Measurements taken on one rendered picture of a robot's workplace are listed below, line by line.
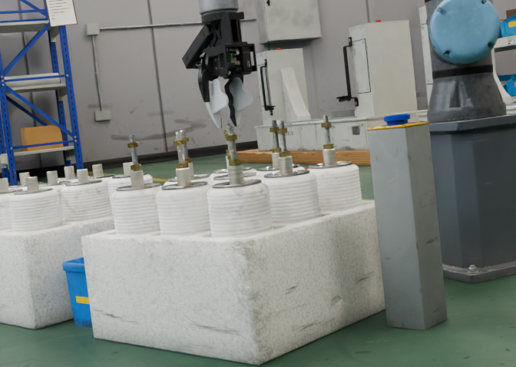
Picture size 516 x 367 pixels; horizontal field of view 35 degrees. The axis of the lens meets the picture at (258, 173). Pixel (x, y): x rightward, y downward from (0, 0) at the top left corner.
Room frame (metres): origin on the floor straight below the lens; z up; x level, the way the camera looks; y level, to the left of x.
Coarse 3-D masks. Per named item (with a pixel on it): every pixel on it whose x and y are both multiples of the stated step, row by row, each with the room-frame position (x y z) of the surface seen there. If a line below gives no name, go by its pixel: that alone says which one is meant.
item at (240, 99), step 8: (232, 80) 1.60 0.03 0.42; (240, 80) 1.59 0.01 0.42; (224, 88) 1.61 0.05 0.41; (232, 88) 1.60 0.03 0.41; (240, 88) 1.59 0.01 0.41; (232, 96) 1.60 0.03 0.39; (240, 96) 1.59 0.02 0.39; (248, 96) 1.58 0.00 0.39; (232, 104) 1.60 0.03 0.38; (240, 104) 1.60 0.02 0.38; (248, 104) 1.58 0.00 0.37; (232, 112) 1.60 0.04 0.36; (240, 112) 1.61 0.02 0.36; (232, 120) 1.60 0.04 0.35
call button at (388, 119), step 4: (388, 116) 1.27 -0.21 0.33; (392, 116) 1.26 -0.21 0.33; (396, 116) 1.26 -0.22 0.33; (400, 116) 1.26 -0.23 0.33; (404, 116) 1.26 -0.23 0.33; (408, 116) 1.27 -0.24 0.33; (384, 120) 1.28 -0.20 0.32; (388, 120) 1.27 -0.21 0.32; (392, 120) 1.26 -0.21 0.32; (396, 120) 1.26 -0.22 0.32; (400, 120) 1.26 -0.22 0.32; (404, 120) 1.27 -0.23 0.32; (388, 124) 1.28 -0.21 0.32; (392, 124) 1.27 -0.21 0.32
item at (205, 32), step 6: (204, 30) 1.58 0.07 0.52; (210, 30) 1.58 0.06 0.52; (198, 36) 1.59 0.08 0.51; (204, 36) 1.58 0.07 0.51; (210, 36) 1.57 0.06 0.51; (198, 42) 1.60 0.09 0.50; (204, 42) 1.58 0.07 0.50; (210, 42) 1.59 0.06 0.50; (192, 48) 1.61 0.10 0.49; (198, 48) 1.60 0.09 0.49; (204, 48) 1.60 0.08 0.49; (186, 54) 1.63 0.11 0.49; (192, 54) 1.62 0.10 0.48; (198, 54) 1.61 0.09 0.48; (186, 60) 1.63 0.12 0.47; (192, 60) 1.62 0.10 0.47; (198, 60) 1.63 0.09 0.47; (186, 66) 1.64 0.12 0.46; (192, 66) 1.64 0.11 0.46
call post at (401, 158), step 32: (416, 128) 1.25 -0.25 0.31; (384, 160) 1.26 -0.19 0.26; (416, 160) 1.25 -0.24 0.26; (384, 192) 1.26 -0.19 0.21; (416, 192) 1.24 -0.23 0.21; (384, 224) 1.27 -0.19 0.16; (416, 224) 1.23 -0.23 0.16; (384, 256) 1.27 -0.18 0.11; (416, 256) 1.23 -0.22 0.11; (384, 288) 1.28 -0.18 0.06; (416, 288) 1.24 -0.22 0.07; (416, 320) 1.24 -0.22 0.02
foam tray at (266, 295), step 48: (96, 240) 1.38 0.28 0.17; (144, 240) 1.30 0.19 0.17; (192, 240) 1.22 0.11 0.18; (240, 240) 1.16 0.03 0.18; (288, 240) 1.21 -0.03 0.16; (336, 240) 1.30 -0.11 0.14; (96, 288) 1.39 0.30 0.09; (144, 288) 1.30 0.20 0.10; (192, 288) 1.23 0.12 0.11; (240, 288) 1.16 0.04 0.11; (288, 288) 1.21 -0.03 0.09; (336, 288) 1.29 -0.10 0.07; (96, 336) 1.40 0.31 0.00; (144, 336) 1.31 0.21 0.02; (192, 336) 1.24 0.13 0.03; (240, 336) 1.17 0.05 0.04; (288, 336) 1.20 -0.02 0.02
